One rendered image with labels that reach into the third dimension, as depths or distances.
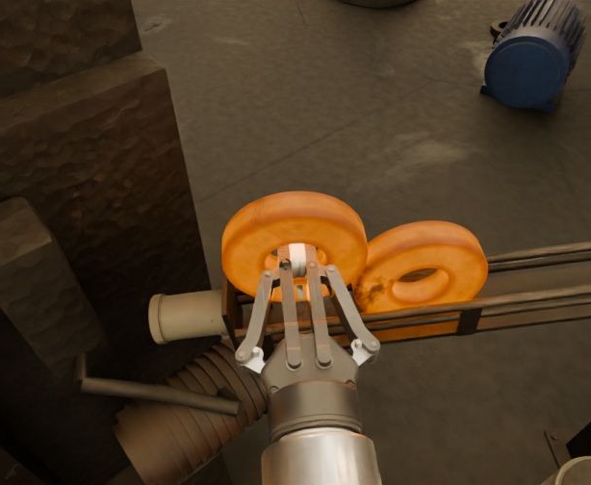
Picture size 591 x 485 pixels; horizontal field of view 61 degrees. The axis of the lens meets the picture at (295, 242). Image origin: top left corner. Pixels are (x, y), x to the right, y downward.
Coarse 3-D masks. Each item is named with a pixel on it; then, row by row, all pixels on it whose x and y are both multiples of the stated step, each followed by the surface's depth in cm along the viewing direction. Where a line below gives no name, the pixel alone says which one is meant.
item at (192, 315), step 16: (160, 304) 59; (176, 304) 59; (192, 304) 59; (208, 304) 59; (160, 320) 58; (176, 320) 58; (192, 320) 58; (208, 320) 58; (160, 336) 59; (176, 336) 59; (192, 336) 60
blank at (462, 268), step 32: (416, 224) 54; (448, 224) 54; (384, 256) 53; (416, 256) 53; (448, 256) 54; (480, 256) 54; (352, 288) 58; (384, 288) 57; (416, 288) 61; (448, 288) 58; (480, 288) 59
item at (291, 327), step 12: (288, 264) 49; (288, 276) 48; (288, 288) 48; (288, 300) 47; (288, 312) 46; (288, 324) 45; (288, 336) 44; (288, 348) 43; (288, 360) 42; (300, 360) 42
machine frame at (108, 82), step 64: (0, 0) 50; (64, 0) 54; (128, 0) 58; (0, 64) 54; (64, 64) 58; (128, 64) 61; (0, 128) 52; (64, 128) 57; (128, 128) 62; (0, 192) 56; (64, 192) 61; (128, 192) 68; (128, 256) 75; (192, 256) 84; (0, 320) 66; (128, 320) 83; (0, 384) 73; (64, 384) 82; (64, 448) 93
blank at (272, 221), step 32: (288, 192) 49; (256, 224) 48; (288, 224) 48; (320, 224) 48; (352, 224) 49; (224, 256) 51; (256, 256) 51; (320, 256) 55; (352, 256) 52; (256, 288) 56
